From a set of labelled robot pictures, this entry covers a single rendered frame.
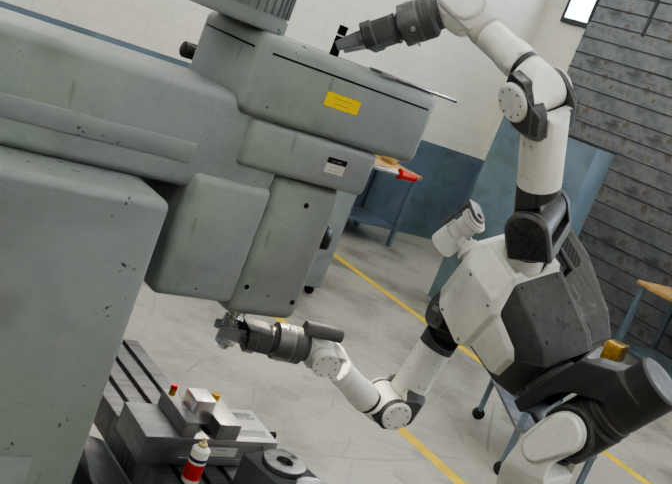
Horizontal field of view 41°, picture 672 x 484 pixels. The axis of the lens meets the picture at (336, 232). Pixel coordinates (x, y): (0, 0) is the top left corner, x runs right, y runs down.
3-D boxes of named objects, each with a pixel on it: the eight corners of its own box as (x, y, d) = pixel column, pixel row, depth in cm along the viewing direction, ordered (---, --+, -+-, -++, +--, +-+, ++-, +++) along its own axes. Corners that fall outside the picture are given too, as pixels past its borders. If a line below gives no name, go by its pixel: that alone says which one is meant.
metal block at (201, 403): (198, 411, 211) (206, 389, 210) (208, 424, 206) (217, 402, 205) (179, 409, 208) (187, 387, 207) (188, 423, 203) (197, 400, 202)
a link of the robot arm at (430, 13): (432, 53, 187) (484, 36, 184) (418, 25, 178) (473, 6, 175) (423, 10, 192) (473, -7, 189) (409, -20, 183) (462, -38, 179)
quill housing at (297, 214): (251, 285, 214) (298, 162, 207) (295, 324, 198) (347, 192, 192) (183, 274, 202) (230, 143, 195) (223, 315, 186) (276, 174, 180)
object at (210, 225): (183, 259, 203) (222, 153, 198) (232, 306, 184) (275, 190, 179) (107, 246, 191) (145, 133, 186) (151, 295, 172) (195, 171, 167)
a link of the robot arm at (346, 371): (297, 336, 214) (328, 368, 221) (304, 358, 206) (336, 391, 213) (319, 321, 213) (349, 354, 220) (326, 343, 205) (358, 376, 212)
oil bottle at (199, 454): (193, 475, 199) (209, 432, 196) (201, 486, 196) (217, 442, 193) (177, 475, 196) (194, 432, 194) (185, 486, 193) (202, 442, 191)
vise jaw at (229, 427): (211, 407, 218) (216, 392, 217) (236, 440, 207) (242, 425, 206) (189, 405, 215) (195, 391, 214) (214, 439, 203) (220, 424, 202)
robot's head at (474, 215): (464, 252, 207) (455, 227, 212) (492, 231, 202) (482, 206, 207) (446, 243, 203) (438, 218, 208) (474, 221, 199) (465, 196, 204)
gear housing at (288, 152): (305, 162, 211) (320, 123, 209) (363, 198, 193) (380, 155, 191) (183, 129, 190) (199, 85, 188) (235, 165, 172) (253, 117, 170)
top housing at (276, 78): (349, 132, 216) (374, 68, 213) (415, 166, 196) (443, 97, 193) (180, 78, 186) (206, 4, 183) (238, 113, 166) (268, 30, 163)
